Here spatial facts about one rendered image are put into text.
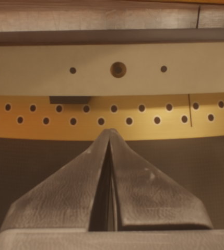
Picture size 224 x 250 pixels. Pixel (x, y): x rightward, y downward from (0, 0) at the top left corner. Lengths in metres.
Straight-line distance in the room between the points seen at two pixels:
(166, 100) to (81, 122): 0.10
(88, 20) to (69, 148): 0.14
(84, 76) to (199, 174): 0.17
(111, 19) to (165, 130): 0.13
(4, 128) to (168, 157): 0.20
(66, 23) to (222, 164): 0.24
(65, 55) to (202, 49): 0.12
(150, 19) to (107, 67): 0.07
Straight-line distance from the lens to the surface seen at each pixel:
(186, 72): 0.23
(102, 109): 0.27
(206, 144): 0.29
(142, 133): 0.26
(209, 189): 0.30
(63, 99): 0.24
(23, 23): 0.28
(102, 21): 0.26
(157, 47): 0.22
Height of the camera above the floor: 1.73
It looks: 24 degrees down
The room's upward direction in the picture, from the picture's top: 1 degrees counter-clockwise
